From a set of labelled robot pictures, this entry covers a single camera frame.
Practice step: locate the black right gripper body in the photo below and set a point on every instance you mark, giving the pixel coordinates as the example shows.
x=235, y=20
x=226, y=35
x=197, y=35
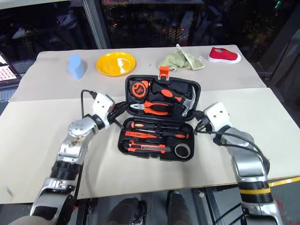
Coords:
x=204, y=122

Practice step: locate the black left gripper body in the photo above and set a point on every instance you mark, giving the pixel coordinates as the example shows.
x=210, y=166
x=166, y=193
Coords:
x=114, y=114

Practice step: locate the black plastic tool case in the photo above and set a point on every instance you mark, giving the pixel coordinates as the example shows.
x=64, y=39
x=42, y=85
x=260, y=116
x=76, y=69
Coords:
x=190, y=140

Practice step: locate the long orange black screwdriver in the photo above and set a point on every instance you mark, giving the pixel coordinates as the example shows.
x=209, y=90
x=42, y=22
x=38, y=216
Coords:
x=178, y=135

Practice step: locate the orange voltage tester pen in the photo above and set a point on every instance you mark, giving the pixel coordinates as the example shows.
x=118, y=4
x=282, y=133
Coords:
x=138, y=134

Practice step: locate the short orange black screwdriver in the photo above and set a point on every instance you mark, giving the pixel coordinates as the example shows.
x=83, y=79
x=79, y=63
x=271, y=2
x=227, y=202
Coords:
x=143, y=125

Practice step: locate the black electrical tape roll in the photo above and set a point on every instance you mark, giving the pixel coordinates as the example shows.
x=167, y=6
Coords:
x=175, y=150

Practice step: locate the orange black utility knife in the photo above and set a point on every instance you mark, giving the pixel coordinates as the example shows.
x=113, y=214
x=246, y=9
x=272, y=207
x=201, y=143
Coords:
x=150, y=147

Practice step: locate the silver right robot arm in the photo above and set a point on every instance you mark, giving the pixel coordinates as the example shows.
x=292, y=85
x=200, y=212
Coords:
x=246, y=161

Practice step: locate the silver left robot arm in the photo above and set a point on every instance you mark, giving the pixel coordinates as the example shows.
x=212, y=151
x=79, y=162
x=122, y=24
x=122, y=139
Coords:
x=75, y=145

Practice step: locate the orange tool case latch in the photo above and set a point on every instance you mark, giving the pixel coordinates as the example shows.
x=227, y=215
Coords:
x=164, y=71

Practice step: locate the orange black tape measure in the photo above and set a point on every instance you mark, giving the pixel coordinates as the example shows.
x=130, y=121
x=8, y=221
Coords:
x=140, y=89

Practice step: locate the claw hammer with orange grip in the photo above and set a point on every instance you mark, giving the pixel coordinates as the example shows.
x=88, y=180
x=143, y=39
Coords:
x=166, y=92

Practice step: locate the yellow plastic plate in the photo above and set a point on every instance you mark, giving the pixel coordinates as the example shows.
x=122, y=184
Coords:
x=114, y=64

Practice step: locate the green cloth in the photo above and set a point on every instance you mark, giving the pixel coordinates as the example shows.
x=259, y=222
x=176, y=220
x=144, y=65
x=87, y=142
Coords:
x=178, y=59

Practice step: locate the blue foam block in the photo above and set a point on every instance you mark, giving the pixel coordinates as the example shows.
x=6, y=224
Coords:
x=76, y=68

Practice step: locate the red shoe with white sole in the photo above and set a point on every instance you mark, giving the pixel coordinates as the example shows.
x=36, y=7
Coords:
x=222, y=55

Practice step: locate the dark rounded shape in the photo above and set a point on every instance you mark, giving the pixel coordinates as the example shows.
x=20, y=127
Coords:
x=127, y=212
x=178, y=208

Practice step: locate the grey keyboard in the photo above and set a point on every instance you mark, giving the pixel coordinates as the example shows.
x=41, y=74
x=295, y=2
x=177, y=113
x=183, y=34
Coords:
x=7, y=93

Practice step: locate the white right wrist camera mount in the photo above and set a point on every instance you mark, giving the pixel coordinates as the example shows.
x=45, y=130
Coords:
x=218, y=114

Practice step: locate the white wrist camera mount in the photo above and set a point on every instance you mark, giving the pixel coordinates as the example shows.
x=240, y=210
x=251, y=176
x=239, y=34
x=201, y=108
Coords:
x=218, y=114
x=102, y=105

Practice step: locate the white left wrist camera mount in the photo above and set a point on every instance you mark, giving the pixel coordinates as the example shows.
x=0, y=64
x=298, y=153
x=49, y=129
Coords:
x=102, y=105

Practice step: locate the black table frame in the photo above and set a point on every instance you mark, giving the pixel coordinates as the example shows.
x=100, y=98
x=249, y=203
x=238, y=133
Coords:
x=212, y=206

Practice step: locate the grey window frame post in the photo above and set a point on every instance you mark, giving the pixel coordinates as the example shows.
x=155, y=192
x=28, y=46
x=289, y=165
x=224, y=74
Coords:
x=96, y=25

